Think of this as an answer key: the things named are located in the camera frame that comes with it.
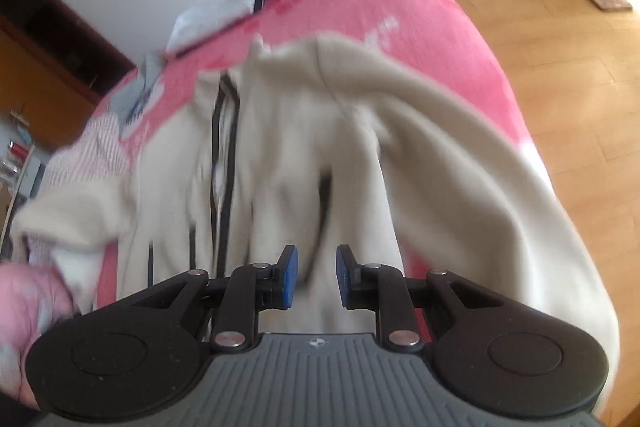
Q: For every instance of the grey garment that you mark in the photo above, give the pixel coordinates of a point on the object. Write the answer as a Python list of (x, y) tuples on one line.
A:
[(145, 82)]

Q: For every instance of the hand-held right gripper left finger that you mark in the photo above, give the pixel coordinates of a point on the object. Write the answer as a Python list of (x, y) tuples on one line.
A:
[(289, 277)]

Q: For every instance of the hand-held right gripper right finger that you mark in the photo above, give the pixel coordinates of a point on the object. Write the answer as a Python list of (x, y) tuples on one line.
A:
[(342, 277)]

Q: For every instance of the pink white houndstooth sweater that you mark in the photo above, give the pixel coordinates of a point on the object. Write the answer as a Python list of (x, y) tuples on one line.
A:
[(85, 157)]

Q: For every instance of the white folded garment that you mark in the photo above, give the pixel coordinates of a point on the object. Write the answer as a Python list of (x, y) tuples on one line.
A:
[(215, 14)]

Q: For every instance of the pink floral blanket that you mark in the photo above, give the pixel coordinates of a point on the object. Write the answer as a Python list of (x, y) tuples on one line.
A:
[(390, 7)]

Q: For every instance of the beige zip jacket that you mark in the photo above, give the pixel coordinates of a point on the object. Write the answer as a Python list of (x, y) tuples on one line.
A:
[(425, 157)]

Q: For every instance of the wooden door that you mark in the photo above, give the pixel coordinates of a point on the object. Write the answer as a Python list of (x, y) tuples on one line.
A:
[(35, 97)]

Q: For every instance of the person's pink clothing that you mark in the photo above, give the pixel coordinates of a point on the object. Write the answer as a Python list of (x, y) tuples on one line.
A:
[(30, 307)]

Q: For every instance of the red bottle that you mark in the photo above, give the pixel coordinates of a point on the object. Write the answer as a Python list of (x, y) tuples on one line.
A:
[(19, 151)]

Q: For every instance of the dark door frame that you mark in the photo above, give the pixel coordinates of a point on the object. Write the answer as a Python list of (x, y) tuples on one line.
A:
[(60, 32)]

